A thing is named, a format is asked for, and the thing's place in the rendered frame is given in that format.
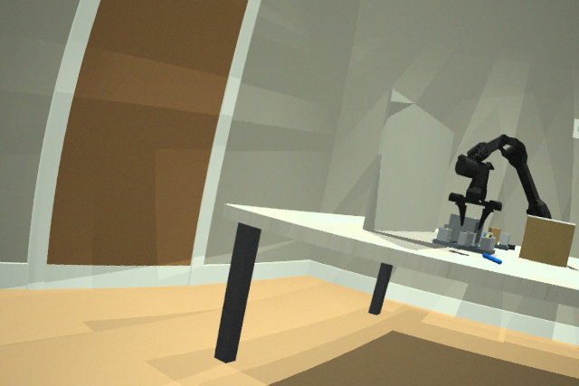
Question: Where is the blue cylinder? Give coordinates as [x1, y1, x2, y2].
[482, 253, 502, 265]

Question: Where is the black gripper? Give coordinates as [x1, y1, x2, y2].
[449, 179, 502, 230]

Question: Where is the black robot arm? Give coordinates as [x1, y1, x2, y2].
[455, 134, 552, 220]

